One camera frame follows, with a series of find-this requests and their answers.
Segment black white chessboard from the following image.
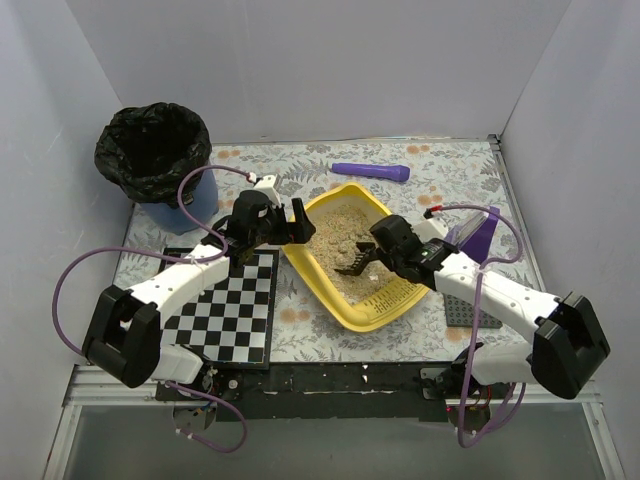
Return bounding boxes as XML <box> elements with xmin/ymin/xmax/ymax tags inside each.
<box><xmin>161</xmin><ymin>249</ymin><xmax>279</xmax><ymax>370</ymax></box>

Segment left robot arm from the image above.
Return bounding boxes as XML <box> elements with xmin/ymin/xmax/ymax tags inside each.
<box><xmin>81</xmin><ymin>189</ymin><xmax>315</xmax><ymax>388</ymax></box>

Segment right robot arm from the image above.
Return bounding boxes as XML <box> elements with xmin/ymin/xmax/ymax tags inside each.
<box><xmin>370</xmin><ymin>215</ymin><xmax>610</xmax><ymax>399</ymax></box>

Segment blue trash bin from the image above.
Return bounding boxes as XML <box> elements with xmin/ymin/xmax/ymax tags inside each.
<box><xmin>140</xmin><ymin>170</ymin><xmax>219</xmax><ymax>235</ymax></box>

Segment cat litter granules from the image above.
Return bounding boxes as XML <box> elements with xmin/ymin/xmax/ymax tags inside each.
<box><xmin>306</xmin><ymin>205</ymin><xmax>396</xmax><ymax>305</ymax></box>

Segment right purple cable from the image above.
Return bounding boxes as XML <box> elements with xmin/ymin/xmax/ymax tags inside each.
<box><xmin>424</xmin><ymin>203</ymin><xmax>527</xmax><ymax>449</ymax></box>

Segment yellow litter box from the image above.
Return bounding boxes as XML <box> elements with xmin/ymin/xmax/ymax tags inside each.
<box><xmin>282</xmin><ymin>182</ymin><xmax>429</xmax><ymax>333</ymax></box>

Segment grey lego baseplate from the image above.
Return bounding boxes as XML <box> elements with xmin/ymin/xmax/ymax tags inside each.
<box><xmin>443</xmin><ymin>295</ymin><xmax>503</xmax><ymax>329</ymax></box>

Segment black trash bag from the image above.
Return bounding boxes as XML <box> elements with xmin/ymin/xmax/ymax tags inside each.
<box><xmin>94</xmin><ymin>102</ymin><xmax>212</xmax><ymax>209</ymax></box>

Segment black litter scoop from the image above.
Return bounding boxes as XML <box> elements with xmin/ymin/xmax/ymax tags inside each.
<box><xmin>335</xmin><ymin>242</ymin><xmax>378</xmax><ymax>276</ymax></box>

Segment floral table mat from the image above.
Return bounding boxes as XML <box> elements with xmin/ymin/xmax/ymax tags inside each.
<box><xmin>112</xmin><ymin>141</ymin><xmax>545</xmax><ymax>363</ymax></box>

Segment purple flashlight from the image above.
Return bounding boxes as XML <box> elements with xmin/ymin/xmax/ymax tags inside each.
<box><xmin>331</xmin><ymin>162</ymin><xmax>411</xmax><ymax>183</ymax></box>

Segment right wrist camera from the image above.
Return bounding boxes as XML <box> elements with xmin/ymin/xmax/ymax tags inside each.
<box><xmin>412</xmin><ymin>209</ymin><xmax>449</xmax><ymax>243</ymax></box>

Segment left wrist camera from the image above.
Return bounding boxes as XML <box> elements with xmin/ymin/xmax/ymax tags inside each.
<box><xmin>248</xmin><ymin>172</ymin><xmax>281</xmax><ymax>206</ymax></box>

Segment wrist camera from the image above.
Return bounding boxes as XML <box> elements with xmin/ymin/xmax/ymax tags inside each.
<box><xmin>248</xmin><ymin>172</ymin><xmax>281</xmax><ymax>206</ymax></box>
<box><xmin>412</xmin><ymin>209</ymin><xmax>449</xmax><ymax>243</ymax></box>

